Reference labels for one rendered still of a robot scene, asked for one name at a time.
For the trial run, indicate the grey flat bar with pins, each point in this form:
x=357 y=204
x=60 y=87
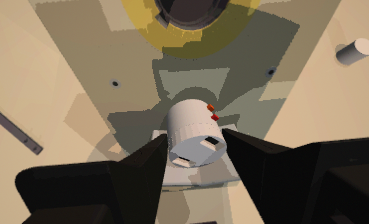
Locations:
x=20 y=135

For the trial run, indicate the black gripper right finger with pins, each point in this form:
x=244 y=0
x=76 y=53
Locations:
x=284 y=182

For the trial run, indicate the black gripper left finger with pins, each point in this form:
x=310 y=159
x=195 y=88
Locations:
x=131 y=187

